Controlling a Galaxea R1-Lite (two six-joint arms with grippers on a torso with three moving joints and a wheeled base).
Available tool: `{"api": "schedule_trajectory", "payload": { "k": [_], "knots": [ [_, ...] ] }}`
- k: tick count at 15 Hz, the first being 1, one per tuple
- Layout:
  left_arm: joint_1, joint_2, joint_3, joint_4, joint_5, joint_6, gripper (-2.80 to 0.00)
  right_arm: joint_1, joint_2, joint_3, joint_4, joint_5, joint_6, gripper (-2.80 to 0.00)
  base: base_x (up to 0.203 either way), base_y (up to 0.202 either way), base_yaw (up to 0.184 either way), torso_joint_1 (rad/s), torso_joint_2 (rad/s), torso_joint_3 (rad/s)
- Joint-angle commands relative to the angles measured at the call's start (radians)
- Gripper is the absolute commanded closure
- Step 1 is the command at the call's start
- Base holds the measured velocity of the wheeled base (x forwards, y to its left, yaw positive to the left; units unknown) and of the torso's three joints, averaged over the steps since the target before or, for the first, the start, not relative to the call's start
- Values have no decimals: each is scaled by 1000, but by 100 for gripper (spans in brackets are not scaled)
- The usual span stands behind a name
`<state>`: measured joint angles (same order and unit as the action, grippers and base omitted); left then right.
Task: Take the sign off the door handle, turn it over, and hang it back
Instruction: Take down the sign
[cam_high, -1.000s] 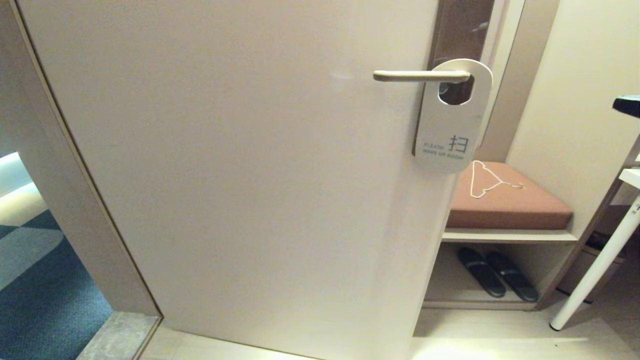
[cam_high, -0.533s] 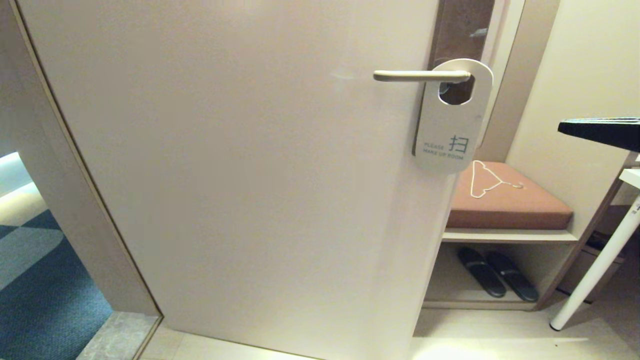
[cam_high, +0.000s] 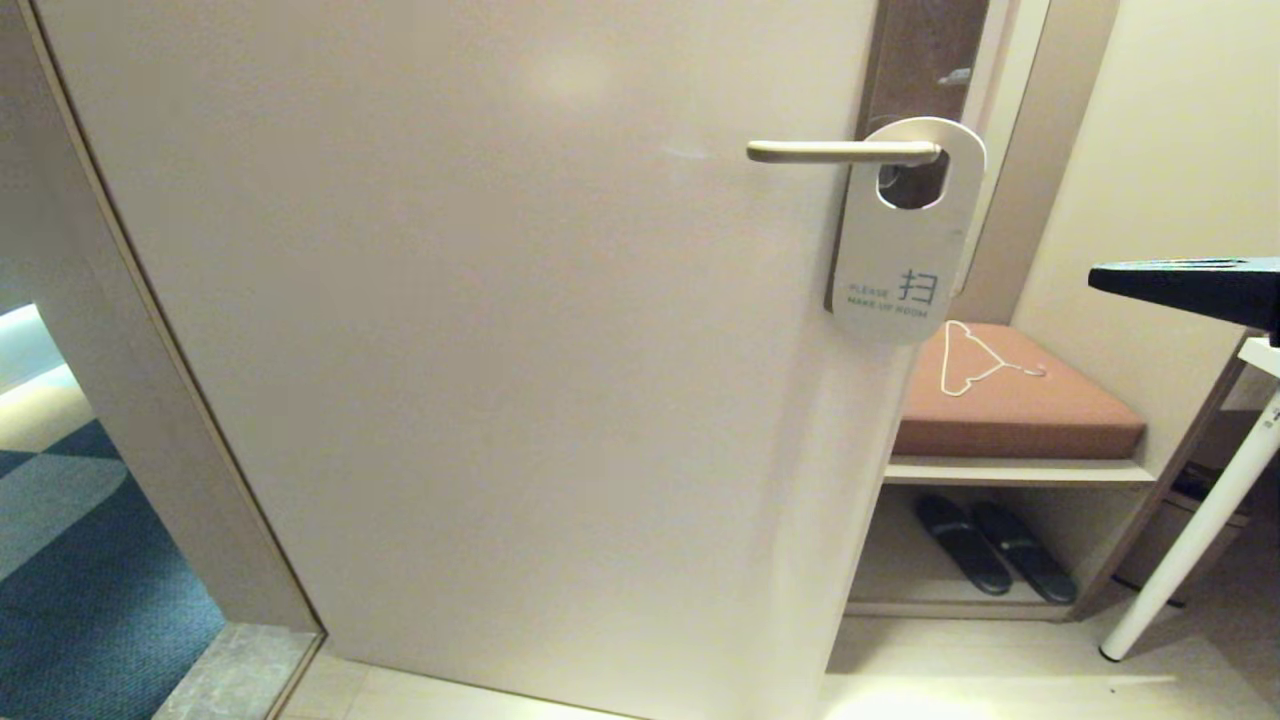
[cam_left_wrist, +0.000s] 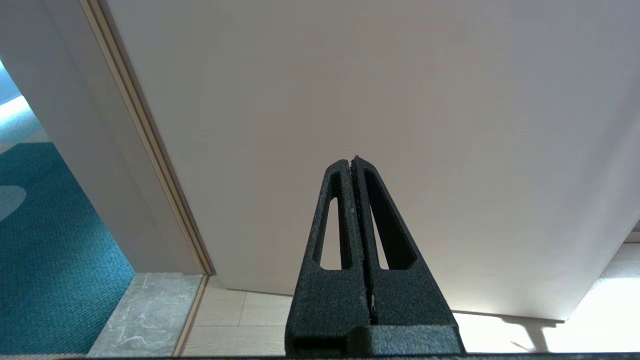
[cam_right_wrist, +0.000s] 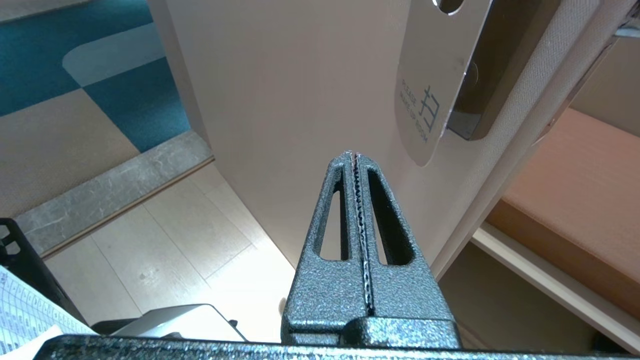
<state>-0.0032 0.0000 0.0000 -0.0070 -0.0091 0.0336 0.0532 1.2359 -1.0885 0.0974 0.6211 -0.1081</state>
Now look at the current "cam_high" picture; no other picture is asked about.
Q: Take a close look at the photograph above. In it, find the blue do-not-disturb door hanger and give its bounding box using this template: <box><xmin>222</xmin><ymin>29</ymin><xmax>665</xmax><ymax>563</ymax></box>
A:
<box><xmin>828</xmin><ymin>117</ymin><xmax>987</xmax><ymax>346</ymax></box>

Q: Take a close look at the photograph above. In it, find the beige room door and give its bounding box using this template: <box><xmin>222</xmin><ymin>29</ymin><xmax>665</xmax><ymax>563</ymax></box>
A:
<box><xmin>30</xmin><ymin>0</ymin><xmax>993</xmax><ymax>720</ymax></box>

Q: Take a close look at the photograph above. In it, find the brown seat cushion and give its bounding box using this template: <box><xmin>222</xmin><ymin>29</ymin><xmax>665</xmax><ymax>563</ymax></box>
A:
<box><xmin>894</xmin><ymin>321</ymin><xmax>1147</xmax><ymax>462</ymax></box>

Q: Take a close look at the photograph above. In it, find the white table leg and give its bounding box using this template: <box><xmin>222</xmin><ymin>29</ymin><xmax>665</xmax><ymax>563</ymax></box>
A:
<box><xmin>1098</xmin><ymin>335</ymin><xmax>1280</xmax><ymax>664</ymax></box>

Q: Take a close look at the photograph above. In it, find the black slipper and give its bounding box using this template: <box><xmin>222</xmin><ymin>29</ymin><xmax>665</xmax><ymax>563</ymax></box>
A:
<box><xmin>916</xmin><ymin>493</ymin><xmax>1013</xmax><ymax>596</ymax></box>
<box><xmin>973</xmin><ymin>500</ymin><xmax>1079</xmax><ymax>605</ymax></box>

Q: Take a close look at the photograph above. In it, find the brown metal lock plate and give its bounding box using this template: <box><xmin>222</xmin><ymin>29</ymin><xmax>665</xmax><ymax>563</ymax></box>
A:
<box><xmin>855</xmin><ymin>0</ymin><xmax>991</xmax><ymax>206</ymax></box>

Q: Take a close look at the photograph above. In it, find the white wire clothes hanger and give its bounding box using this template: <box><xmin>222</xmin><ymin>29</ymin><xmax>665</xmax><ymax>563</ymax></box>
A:
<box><xmin>939</xmin><ymin>320</ymin><xmax>1047</xmax><ymax>399</ymax></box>

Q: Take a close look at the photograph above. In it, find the brass lever door handle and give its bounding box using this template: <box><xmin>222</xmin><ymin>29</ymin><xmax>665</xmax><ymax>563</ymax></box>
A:
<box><xmin>746</xmin><ymin>140</ymin><xmax>944</xmax><ymax>165</ymax></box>

